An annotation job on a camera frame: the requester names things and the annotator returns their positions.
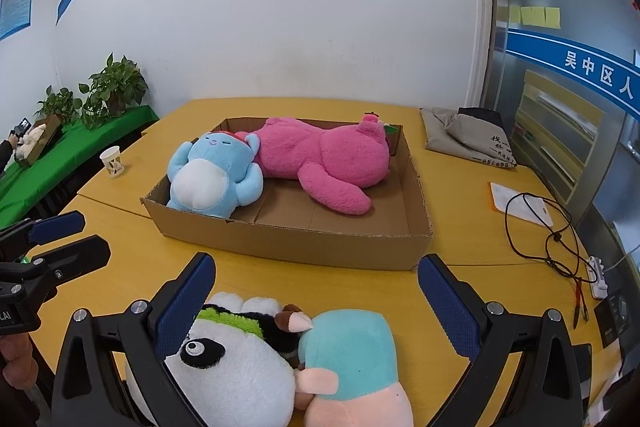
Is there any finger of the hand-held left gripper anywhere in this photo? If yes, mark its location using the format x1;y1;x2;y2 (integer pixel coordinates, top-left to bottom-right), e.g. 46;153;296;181
22;235;112;308
0;210;86;258

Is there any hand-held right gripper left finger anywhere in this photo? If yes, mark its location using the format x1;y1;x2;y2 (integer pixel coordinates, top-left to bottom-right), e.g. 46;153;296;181
50;252;217;427

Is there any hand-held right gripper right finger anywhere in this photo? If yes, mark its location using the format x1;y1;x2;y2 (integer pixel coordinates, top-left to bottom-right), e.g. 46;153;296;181
417;253;586;427

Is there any white panda plush toy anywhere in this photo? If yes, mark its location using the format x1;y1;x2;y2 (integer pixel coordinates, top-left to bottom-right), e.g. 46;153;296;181
125;291;301;427

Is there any teal and pink plush toy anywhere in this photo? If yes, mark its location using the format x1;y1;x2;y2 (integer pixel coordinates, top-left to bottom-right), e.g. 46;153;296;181
274;304;414;427

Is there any blue plush toy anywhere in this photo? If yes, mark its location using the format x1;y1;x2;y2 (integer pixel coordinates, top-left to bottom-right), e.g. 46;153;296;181
166;130;264;219

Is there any brown cardboard box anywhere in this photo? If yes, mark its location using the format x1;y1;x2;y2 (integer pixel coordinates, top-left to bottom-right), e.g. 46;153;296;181
141;117;433;272

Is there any person's left hand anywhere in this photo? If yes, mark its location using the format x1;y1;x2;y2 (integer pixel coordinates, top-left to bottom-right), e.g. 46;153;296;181
0;334;39;391

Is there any green table cloth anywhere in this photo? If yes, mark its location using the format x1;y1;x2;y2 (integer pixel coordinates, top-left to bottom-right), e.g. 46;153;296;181
0;105;160;230

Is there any patterned paper cup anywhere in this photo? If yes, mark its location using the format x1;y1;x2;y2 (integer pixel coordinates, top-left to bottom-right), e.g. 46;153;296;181
100;146;125;179

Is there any white fluffy toy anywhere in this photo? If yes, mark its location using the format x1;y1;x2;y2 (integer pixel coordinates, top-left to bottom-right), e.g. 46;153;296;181
17;124;48;158

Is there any small brown box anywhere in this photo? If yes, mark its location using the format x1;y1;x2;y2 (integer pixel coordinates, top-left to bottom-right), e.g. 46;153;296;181
15;114;63;166

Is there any small green potted plant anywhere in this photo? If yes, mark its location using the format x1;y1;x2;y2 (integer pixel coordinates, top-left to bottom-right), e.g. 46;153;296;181
35;86;83;125

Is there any white paper sheet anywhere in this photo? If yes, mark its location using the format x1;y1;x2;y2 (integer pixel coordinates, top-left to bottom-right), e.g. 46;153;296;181
490;182;556;228

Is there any large green potted plant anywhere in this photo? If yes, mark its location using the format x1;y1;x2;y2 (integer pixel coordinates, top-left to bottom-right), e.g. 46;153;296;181
80;53;149;130

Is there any white power strip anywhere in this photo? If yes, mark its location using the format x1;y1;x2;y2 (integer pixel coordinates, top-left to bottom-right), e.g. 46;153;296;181
587;255;609;300

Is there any black box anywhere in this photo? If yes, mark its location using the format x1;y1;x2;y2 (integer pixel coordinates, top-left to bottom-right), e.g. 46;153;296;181
596;289;635;348

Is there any grey canvas bag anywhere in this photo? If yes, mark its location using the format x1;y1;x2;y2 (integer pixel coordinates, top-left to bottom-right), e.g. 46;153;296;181
420;107;521;170

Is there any blue window banner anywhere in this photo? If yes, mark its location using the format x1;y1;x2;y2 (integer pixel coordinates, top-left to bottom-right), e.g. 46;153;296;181
505;27;640;112

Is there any black cable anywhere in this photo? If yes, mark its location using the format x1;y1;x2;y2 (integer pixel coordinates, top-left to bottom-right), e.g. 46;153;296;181
504;193;591;325

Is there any blue wall poster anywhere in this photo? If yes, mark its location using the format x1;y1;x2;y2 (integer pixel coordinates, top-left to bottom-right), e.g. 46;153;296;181
0;0;36;40

